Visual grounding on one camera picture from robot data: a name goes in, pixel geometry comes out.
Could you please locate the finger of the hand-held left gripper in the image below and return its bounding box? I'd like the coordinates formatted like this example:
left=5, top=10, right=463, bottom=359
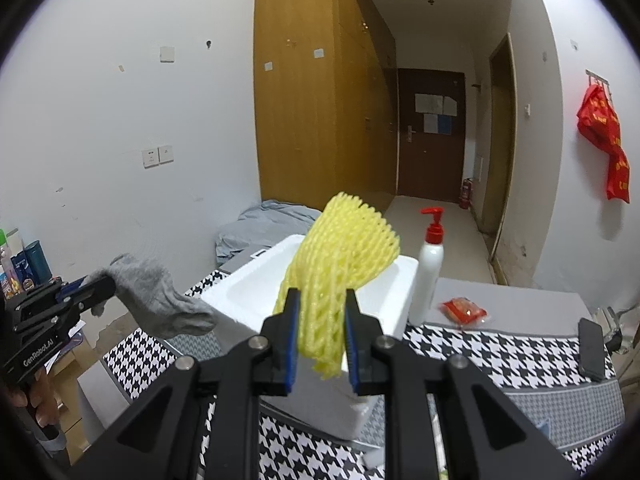
left=10, top=275, right=110, bottom=313
left=12, top=276, right=117, bottom=335

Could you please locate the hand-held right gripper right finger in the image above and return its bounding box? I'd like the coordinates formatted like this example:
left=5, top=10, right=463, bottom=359
left=344, top=287, right=581, bottom=480

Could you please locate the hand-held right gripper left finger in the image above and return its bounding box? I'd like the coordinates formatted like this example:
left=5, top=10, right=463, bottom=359
left=70, top=287, right=303, bottom=480

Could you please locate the grey sock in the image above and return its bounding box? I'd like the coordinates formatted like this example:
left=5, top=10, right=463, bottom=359
left=91, top=253, right=217, bottom=337

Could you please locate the white foam box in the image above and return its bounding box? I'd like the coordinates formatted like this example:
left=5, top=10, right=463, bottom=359
left=200, top=233, right=420, bottom=442

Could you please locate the yellow foam fruit net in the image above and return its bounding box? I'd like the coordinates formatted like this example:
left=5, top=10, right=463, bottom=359
left=273, top=191, right=402, bottom=380

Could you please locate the person's left hand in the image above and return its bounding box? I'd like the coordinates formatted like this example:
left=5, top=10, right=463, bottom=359
left=10, top=372, right=60, bottom=428

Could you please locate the dark teal bottle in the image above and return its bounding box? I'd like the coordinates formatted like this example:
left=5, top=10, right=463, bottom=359
left=23, top=241, right=52, bottom=285

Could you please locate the cardboard box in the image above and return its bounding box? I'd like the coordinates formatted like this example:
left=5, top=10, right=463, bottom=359
left=47, top=330, right=108, bottom=461

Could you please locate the white bottle green cap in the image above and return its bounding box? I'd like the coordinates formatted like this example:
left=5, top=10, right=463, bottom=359
left=0, top=229, right=18, bottom=281

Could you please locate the white pump bottle red cap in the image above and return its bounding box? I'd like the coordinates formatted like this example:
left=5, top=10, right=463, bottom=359
left=409, top=207, right=446, bottom=326

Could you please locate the red snack packet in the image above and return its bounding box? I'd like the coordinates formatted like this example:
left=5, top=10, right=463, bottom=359
left=439, top=297, right=489, bottom=327

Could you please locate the grey bedding pile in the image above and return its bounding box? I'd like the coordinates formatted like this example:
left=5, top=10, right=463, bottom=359
left=215, top=199, right=323, bottom=263

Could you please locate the houndstooth tablecloth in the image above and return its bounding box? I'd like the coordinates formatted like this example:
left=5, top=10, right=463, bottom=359
left=102, top=269, right=628, bottom=478

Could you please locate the dark brown door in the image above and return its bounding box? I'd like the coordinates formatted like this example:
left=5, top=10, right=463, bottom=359
left=397, top=68, right=467, bottom=204

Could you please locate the wooden wardrobe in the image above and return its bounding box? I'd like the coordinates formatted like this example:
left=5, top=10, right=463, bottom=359
left=254, top=0, right=398, bottom=213

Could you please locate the black smartphone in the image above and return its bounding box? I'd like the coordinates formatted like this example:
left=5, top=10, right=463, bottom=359
left=577, top=317, right=607, bottom=382

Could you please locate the white paper notice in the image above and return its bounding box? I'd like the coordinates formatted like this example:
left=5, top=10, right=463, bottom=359
left=415, top=93, right=457, bottom=116

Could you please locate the wooden side door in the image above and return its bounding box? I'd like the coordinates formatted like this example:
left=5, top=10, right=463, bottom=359
left=487, top=33, right=517, bottom=236

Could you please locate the red plastic bag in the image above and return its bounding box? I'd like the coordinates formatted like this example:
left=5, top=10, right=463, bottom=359
left=576, top=84, right=631, bottom=204

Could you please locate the wall hook rack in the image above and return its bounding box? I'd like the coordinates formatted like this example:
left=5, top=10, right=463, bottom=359
left=586, top=69, right=613, bottom=92

